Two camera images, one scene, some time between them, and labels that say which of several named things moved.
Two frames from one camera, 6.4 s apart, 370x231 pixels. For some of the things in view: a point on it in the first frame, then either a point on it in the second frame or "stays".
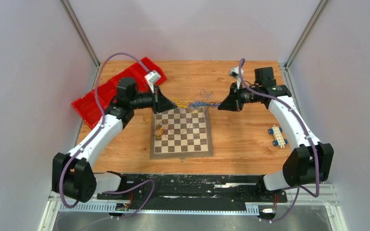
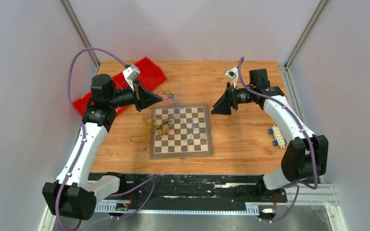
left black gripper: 161,103 → 143,98
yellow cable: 160,131 → 154,126
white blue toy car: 280,141 stays
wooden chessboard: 179,132 stays
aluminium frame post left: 82,34 stays
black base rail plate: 143,190 stays
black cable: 191,116 → 160,125
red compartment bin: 86,107 stays
